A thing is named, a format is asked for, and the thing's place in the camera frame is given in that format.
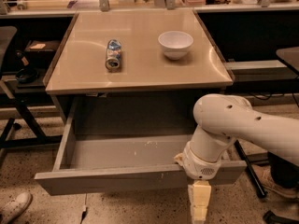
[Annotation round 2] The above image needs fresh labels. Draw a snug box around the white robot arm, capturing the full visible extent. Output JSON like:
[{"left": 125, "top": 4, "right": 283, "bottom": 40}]
[{"left": 175, "top": 94, "right": 299, "bottom": 224}]

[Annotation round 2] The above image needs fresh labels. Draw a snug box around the white sneaker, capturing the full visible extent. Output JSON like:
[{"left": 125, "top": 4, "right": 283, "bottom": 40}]
[{"left": 0, "top": 192, "right": 32, "bottom": 224}]

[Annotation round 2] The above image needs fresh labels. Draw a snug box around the white floor cable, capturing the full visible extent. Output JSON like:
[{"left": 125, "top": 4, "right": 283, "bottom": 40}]
[{"left": 79, "top": 193, "right": 89, "bottom": 224}]

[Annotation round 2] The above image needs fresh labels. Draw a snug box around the blue crushed soda can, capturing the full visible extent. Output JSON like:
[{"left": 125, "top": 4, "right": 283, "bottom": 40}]
[{"left": 105, "top": 39, "right": 121, "bottom": 71}]

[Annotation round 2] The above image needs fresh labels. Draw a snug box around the black metal floor bar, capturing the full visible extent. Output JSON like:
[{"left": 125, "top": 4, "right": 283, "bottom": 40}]
[{"left": 234, "top": 140, "right": 267, "bottom": 199}]

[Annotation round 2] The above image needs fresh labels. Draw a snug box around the grey top drawer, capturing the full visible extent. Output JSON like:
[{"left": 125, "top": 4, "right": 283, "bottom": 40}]
[{"left": 34, "top": 93, "right": 248, "bottom": 197}]

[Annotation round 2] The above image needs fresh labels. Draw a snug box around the grey drawer cabinet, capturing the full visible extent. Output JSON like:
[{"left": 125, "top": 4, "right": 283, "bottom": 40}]
[{"left": 46, "top": 9, "right": 233, "bottom": 121}]

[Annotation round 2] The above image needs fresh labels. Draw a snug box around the white ceramic bowl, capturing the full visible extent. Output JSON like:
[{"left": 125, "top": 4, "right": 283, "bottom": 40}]
[{"left": 158, "top": 31, "right": 193, "bottom": 60}]

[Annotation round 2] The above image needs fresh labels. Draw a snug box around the dark box with note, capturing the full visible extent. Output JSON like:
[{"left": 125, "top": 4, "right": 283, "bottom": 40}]
[{"left": 24, "top": 40, "right": 60, "bottom": 59}]

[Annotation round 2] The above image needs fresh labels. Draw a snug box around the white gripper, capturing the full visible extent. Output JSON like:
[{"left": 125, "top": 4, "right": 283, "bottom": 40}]
[{"left": 174, "top": 142, "right": 221, "bottom": 224}]

